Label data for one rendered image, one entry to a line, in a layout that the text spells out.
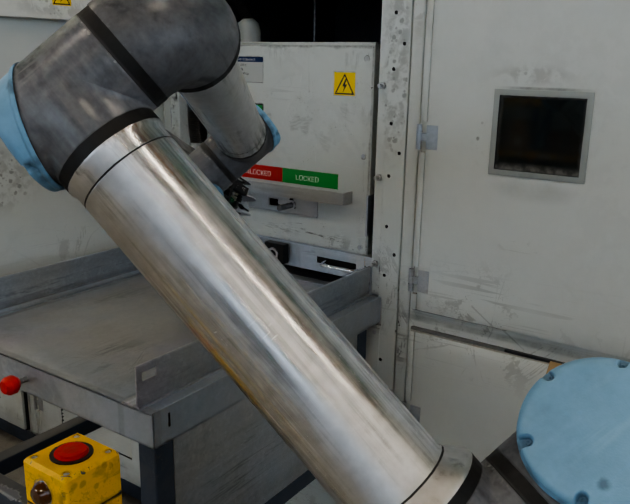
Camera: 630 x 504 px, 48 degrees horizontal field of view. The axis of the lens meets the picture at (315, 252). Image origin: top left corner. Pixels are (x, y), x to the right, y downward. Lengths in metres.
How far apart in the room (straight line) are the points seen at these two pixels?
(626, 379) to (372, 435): 0.23
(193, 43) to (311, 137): 0.97
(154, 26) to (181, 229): 0.19
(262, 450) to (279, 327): 0.75
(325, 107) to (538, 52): 0.51
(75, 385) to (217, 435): 0.25
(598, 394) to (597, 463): 0.06
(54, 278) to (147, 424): 0.63
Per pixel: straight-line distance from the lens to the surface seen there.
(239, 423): 1.31
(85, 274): 1.71
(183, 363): 1.16
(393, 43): 1.52
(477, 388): 1.54
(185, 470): 1.23
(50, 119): 0.71
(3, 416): 2.91
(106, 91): 0.71
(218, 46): 0.77
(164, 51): 0.72
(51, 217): 1.78
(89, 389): 1.20
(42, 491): 0.90
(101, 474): 0.91
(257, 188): 1.74
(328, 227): 1.69
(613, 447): 0.68
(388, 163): 1.53
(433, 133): 1.45
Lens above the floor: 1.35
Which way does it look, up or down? 15 degrees down
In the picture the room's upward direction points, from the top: 1 degrees clockwise
